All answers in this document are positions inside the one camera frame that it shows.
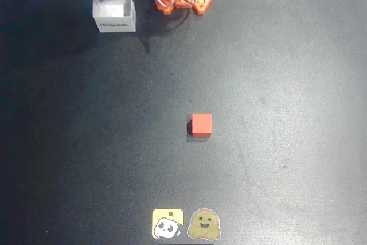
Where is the red cube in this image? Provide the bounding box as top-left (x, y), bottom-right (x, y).
top-left (190, 112), bottom-right (213, 138)

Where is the yellow robot sticker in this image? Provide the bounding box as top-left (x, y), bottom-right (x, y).
top-left (151, 208), bottom-right (185, 240)

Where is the black cable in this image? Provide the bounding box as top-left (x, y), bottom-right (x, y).
top-left (160, 6), bottom-right (191, 32)

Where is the white cardboard box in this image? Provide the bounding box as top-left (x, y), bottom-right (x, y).
top-left (91, 0), bottom-right (137, 33)

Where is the hugging face sticker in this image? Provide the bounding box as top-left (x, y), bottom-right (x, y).
top-left (186, 208), bottom-right (221, 240)

